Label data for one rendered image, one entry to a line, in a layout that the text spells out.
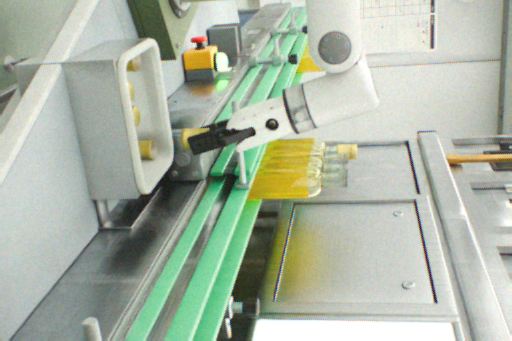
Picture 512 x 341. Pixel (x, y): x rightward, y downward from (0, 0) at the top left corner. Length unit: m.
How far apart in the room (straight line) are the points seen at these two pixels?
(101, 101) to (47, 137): 0.10
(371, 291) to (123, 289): 0.47
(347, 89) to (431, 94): 6.41
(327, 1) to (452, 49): 6.38
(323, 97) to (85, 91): 0.35
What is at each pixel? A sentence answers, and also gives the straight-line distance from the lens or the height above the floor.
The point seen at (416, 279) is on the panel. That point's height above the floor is 1.26.
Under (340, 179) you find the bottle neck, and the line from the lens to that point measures 1.23.
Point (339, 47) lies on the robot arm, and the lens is 0.87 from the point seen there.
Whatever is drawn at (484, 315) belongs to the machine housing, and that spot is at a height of 1.36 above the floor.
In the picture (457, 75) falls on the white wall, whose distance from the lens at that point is 7.30.
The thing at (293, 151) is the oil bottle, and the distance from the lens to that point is 1.34.
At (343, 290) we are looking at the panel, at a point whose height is 1.13.
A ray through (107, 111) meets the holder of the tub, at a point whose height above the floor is 0.80.
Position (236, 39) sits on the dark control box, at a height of 0.83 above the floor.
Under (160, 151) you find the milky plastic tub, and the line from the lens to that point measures 1.11.
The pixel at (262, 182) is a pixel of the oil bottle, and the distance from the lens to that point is 1.23.
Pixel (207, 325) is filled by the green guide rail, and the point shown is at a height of 0.95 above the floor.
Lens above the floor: 1.18
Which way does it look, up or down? 10 degrees down
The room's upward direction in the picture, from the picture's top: 88 degrees clockwise
